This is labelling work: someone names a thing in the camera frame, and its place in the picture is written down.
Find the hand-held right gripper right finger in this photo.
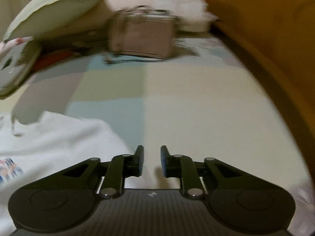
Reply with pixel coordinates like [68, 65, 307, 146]
[160, 146, 246, 199]

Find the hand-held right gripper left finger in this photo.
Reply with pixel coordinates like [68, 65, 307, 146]
[59, 145, 145, 199]

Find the white printed t-shirt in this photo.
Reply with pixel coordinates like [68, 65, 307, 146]
[0, 111, 141, 236]

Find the pink handbag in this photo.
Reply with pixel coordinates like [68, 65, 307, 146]
[108, 5, 181, 60]

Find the orange cloth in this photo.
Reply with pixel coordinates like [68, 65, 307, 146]
[31, 50, 82, 74]

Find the grey cushion with hole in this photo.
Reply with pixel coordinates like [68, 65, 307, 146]
[0, 39, 43, 97]

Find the wooden headboard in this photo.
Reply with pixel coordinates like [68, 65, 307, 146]
[187, 0, 315, 138]

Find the pale green pillow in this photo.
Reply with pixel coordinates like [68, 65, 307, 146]
[4, 0, 107, 42]

